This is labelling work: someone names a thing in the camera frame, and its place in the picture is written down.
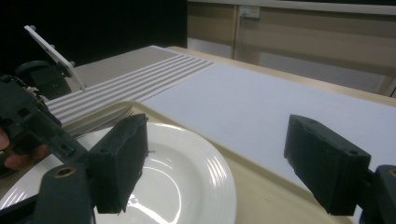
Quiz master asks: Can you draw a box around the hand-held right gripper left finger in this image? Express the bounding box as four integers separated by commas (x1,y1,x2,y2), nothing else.
87,113,149,216

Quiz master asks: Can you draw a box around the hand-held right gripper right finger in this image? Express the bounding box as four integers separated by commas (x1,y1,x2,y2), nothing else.
283,114,373,217

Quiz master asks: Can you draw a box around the metal fork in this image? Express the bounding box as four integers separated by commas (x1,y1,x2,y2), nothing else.
66,105,134,133

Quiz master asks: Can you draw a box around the beige tray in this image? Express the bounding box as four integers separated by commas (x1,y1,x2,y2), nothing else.
0,100,356,224

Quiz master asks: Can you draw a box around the white plate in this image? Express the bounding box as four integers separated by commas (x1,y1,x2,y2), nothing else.
0,121,237,224

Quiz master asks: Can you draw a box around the grey striped placemat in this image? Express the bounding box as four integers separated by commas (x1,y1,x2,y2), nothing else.
45,45,215,127

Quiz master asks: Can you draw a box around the white table mat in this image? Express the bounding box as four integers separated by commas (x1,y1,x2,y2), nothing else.
140,62,396,223

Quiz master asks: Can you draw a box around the black curtain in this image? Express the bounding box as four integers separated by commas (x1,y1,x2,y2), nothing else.
0,0,189,76

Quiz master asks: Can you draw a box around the wooden counter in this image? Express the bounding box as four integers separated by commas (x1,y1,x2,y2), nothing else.
186,0,396,98

